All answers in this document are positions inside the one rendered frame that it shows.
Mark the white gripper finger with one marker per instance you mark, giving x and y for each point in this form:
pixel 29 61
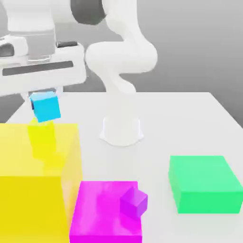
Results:
pixel 25 97
pixel 59 92

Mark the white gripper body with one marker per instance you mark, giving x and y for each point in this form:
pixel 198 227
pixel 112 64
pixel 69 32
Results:
pixel 43 77

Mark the small cyan cube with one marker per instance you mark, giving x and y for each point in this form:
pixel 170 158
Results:
pixel 46 108

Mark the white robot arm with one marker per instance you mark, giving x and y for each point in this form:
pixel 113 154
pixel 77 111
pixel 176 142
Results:
pixel 121 57

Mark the small purple cube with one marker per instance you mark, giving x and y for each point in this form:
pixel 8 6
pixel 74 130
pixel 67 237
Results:
pixel 133 204

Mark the large yellow box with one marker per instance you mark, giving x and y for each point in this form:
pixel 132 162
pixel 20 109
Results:
pixel 32 189

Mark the large magenta box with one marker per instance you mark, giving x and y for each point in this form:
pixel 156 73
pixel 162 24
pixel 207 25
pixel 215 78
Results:
pixel 102 212

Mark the large green box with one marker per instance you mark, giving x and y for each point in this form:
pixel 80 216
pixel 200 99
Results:
pixel 205 182

